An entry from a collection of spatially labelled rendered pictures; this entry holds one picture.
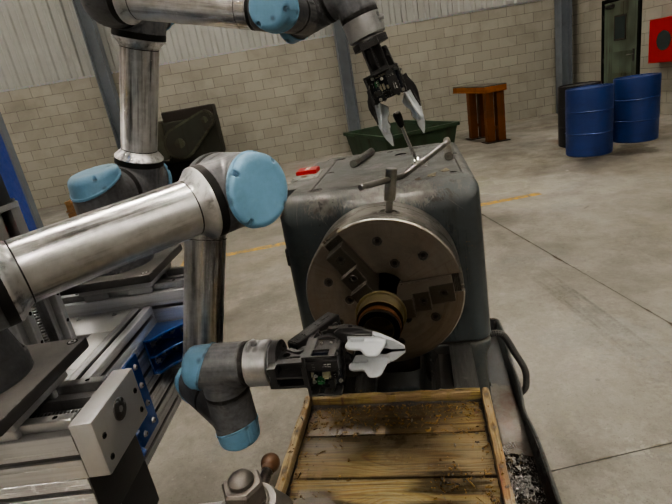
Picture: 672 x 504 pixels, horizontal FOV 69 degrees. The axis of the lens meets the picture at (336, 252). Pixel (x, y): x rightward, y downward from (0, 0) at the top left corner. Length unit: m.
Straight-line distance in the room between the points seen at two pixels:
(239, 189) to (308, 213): 0.40
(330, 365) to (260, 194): 0.28
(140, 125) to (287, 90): 9.76
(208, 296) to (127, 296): 0.36
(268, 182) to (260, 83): 10.23
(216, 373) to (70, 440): 0.22
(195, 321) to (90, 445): 0.28
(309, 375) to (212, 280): 0.27
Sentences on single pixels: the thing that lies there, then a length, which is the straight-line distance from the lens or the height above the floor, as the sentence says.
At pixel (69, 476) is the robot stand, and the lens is 0.84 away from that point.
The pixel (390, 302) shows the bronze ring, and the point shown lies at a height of 1.12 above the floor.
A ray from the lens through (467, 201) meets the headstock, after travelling 1.07.
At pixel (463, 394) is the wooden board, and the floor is 0.90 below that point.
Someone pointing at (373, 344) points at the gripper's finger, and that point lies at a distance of 0.77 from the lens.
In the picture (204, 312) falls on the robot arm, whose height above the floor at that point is 1.14.
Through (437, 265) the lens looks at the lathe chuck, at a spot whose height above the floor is 1.13.
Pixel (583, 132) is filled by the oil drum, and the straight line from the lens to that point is 7.40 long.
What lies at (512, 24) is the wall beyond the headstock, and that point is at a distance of 12.22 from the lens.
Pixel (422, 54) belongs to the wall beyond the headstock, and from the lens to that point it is 11.46.
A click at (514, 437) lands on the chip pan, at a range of 1.45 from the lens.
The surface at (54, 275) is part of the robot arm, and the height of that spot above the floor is 1.32.
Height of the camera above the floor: 1.49
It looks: 19 degrees down
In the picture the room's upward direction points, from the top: 10 degrees counter-clockwise
